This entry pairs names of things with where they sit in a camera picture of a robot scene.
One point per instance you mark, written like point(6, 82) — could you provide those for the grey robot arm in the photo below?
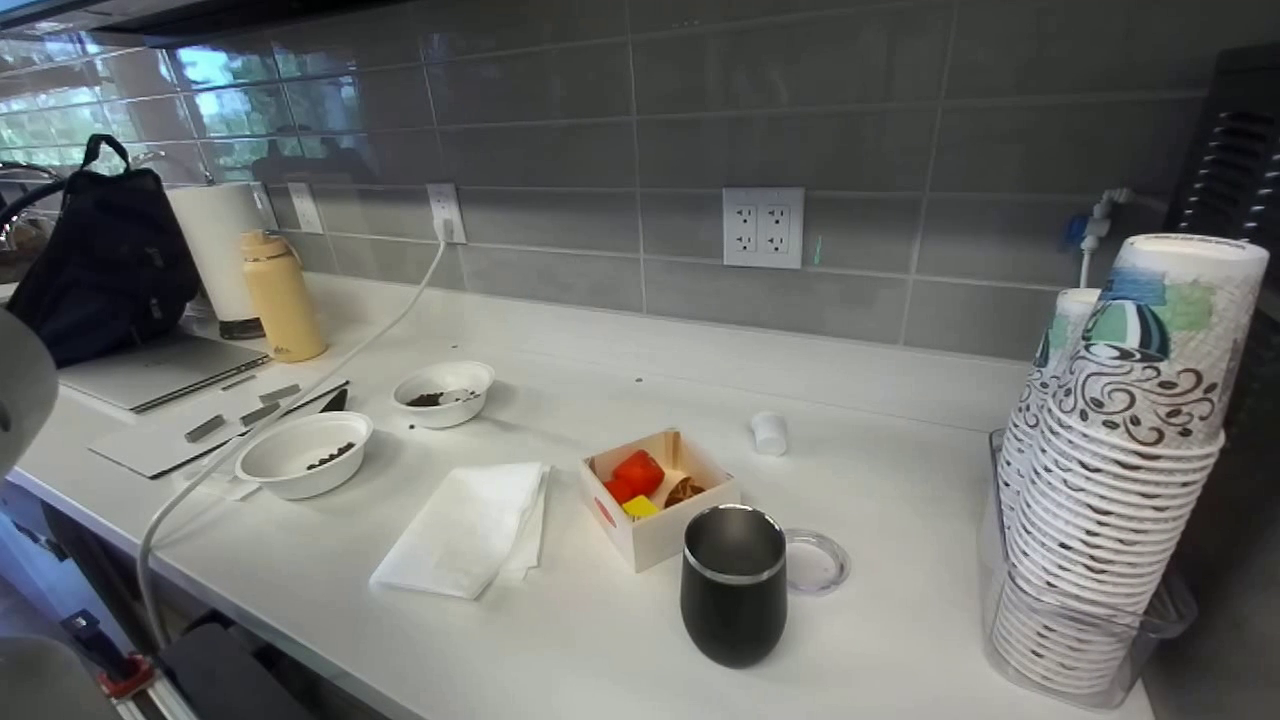
point(20, 385)

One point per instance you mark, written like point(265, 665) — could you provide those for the red toy block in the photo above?
point(638, 472)

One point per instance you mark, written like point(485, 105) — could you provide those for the brown toy block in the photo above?
point(683, 488)

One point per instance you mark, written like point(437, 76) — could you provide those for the yellow toy block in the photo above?
point(642, 510)

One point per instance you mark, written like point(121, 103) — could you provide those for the small white cap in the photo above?
point(771, 432)

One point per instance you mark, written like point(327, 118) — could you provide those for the wooden toy box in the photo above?
point(666, 533)

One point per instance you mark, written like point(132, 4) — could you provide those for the small white bowl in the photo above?
point(466, 382)

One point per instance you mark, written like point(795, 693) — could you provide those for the coffee beans in small bowl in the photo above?
point(424, 398)

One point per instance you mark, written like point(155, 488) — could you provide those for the white outlet with plug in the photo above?
point(447, 213)

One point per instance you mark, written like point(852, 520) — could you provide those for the white paper napkin stack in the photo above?
point(460, 533)

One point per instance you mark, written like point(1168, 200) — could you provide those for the black metal tumbler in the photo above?
point(733, 602)

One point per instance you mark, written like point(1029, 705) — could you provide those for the clear tumbler lid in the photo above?
point(819, 560)

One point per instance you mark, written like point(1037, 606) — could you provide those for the coffee beans in large bowl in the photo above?
point(329, 456)

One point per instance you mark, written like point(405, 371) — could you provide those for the beige bottle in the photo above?
point(285, 305)

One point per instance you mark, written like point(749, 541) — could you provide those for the large white bowl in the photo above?
point(280, 464)

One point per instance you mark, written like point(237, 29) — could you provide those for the white paper towel roll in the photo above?
point(212, 253)

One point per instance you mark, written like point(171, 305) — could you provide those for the blue white spray bottle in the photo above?
point(1098, 226)

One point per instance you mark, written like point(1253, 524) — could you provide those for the white countertop scale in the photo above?
point(146, 367)

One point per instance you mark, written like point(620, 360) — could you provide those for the white flat board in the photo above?
point(155, 451)

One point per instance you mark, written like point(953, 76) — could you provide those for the patterned paper cup stack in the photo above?
point(1132, 440)

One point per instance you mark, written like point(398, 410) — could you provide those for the black backpack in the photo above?
point(105, 267)

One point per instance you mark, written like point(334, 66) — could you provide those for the black slatted appliance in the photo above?
point(1232, 144)

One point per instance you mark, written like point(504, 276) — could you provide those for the white double wall outlet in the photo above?
point(763, 226)

